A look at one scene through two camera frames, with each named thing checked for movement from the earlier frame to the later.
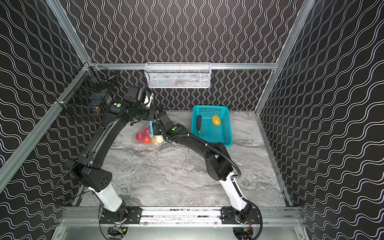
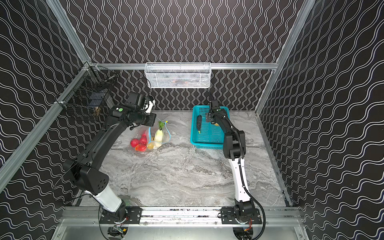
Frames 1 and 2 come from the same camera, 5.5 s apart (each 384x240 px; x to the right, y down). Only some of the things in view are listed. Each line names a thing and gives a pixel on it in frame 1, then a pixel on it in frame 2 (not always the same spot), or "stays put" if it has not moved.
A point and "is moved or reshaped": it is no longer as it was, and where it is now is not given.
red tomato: [146, 132] -> [143, 140]
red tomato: [140, 136] -> [134, 142]
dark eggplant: [199, 122] stays put
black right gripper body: [157, 129] -> [212, 112]
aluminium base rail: [90, 216] stays put
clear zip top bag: [145, 134] is moved or reshaped
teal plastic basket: [209, 132] stays put
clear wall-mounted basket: [178, 75] stays put
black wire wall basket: [89, 92] stays put
